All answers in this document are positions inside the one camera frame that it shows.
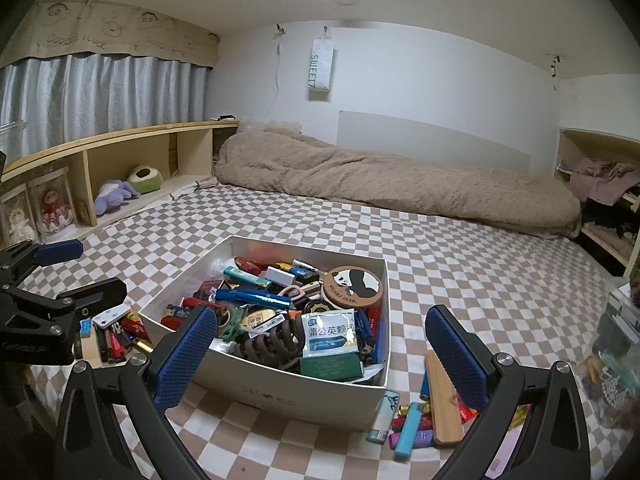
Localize green plush toy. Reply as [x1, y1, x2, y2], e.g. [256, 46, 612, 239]
[126, 164, 165, 195]

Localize clear storage box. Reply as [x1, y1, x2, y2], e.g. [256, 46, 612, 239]
[592, 277, 640, 431]

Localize white remote device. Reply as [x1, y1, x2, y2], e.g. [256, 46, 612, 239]
[92, 306, 129, 329]

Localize white landscape lighter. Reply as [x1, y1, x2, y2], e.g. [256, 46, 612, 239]
[366, 391, 401, 443]

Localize teal lighter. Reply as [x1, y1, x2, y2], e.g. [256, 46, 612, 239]
[222, 266, 267, 289]

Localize wooden wardrobe shelf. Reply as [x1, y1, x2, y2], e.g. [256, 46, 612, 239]
[554, 127, 640, 278]

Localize brown hair claw clip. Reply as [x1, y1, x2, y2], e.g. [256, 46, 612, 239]
[236, 319, 302, 373]

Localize white hanging paper bag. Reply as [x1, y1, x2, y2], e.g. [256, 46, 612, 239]
[305, 37, 336, 103]

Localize pink clip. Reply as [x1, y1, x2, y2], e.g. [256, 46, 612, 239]
[276, 284, 307, 307]

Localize white cardboard box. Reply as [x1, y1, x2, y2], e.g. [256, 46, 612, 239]
[138, 235, 391, 433]

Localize purple lighter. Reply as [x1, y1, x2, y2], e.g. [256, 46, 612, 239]
[389, 430, 436, 451]

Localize red dress doll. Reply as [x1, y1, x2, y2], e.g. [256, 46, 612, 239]
[36, 187, 76, 236]

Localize pink clothes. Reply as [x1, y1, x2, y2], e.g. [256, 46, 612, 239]
[565, 157, 640, 206]

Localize blue metallic lighter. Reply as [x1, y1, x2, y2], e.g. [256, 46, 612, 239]
[215, 287, 292, 311]

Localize clear plastic box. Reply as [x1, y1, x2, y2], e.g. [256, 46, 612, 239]
[0, 121, 26, 158]

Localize green plastic clip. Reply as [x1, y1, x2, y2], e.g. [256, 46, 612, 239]
[216, 316, 244, 345]

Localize white blue medicine sachet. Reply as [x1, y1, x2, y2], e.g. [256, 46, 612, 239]
[300, 309, 360, 359]

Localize beige duvet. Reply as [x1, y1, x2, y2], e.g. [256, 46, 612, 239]
[212, 120, 583, 240]

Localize dark clothes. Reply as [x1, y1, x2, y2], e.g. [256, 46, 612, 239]
[582, 205, 640, 241]

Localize beige cartoon valance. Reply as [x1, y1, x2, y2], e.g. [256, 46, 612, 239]
[0, 0, 221, 68]

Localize white charger plug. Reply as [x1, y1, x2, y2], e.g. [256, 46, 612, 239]
[265, 266, 297, 287]

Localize wooden bedside shelf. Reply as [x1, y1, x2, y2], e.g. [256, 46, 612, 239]
[0, 119, 241, 261]

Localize cream dress doll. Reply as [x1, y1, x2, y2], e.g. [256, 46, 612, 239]
[0, 200, 36, 248]

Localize black wall hook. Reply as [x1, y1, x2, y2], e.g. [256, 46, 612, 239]
[546, 52, 563, 92]

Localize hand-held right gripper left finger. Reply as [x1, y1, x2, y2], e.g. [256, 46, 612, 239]
[52, 304, 218, 480]

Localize light blue lighter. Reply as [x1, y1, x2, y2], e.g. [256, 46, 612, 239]
[394, 402, 424, 461]

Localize dark green packet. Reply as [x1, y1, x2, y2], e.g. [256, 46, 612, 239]
[300, 355, 364, 381]

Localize grey curtain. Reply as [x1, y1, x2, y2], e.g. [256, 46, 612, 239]
[0, 54, 210, 161]

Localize checkered bed sheet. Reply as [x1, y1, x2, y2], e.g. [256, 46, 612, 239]
[25, 182, 640, 480]

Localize purple plush toy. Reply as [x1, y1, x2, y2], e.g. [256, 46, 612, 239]
[94, 180, 135, 215]

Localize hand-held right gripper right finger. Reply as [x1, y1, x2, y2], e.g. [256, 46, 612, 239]
[424, 304, 592, 480]

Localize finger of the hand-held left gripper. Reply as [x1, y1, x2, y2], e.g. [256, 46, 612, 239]
[0, 239, 85, 286]
[50, 276, 129, 333]

